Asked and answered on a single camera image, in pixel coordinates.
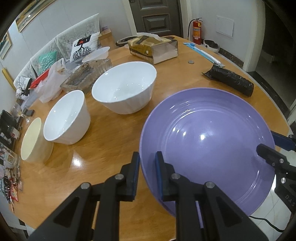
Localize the purple plate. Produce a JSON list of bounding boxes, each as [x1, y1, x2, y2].
[[139, 87, 277, 217]]

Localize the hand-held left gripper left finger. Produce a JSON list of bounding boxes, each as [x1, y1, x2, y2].
[[26, 152, 141, 241]]

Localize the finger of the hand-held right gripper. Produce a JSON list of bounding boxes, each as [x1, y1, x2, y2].
[[270, 130, 296, 152], [256, 144, 292, 168]]

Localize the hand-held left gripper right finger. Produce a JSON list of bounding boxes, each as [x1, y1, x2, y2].
[[155, 151, 270, 241]]

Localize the white wall panel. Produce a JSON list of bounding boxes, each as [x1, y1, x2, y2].
[[216, 15, 234, 37]]

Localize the white round appliance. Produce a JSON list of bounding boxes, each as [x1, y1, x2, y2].
[[203, 39, 220, 53]]

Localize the red packet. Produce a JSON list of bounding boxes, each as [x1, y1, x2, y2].
[[30, 69, 50, 90]]

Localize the white cushion black tree print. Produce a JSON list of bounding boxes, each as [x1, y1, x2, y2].
[[70, 32, 100, 62]]

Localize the wooden side table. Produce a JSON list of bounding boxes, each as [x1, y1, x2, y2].
[[99, 28, 114, 50]]

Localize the white cushion dark print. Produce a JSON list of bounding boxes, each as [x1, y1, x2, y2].
[[15, 76, 33, 99]]

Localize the pile of assorted packets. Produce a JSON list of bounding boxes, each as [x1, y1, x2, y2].
[[0, 109, 24, 204]]

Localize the large framed picture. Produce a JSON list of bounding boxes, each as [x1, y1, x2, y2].
[[15, 0, 57, 33]]

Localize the teal patterned cushion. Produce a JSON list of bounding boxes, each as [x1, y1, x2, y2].
[[38, 51, 58, 69]]

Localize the white plastic bag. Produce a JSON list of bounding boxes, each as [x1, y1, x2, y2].
[[35, 58, 73, 103]]

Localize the red fire extinguisher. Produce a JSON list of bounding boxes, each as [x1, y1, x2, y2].
[[188, 18, 203, 45]]

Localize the brown tissue box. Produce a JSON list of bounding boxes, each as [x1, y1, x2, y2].
[[128, 32, 179, 65]]

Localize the glass rectangular tray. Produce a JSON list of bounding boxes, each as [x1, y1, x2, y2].
[[60, 59, 113, 94]]

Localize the medium white bowl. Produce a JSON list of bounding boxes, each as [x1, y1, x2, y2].
[[43, 90, 91, 145]]

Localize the small framed picture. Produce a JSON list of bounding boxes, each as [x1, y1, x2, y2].
[[0, 31, 12, 60]]

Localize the large white bowl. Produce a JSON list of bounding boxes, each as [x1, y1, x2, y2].
[[92, 61, 158, 115]]

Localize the blue toothbrush package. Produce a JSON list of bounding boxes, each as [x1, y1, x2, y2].
[[183, 42, 225, 67]]

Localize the small cream bowl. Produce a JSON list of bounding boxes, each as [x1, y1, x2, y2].
[[20, 117, 54, 163]]

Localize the dark panelled door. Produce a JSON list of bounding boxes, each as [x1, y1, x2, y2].
[[129, 0, 183, 40]]

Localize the dark woven basket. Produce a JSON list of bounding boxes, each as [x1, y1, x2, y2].
[[116, 36, 138, 48]]

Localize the white patterned sofa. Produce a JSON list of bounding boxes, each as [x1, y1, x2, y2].
[[13, 13, 116, 93]]

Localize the black cable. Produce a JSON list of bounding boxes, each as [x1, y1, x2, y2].
[[248, 215, 285, 232]]

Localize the black bag roll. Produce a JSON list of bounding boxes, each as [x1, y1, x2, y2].
[[201, 64, 254, 96]]

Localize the white plastic dish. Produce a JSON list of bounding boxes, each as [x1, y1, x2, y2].
[[82, 46, 111, 62]]

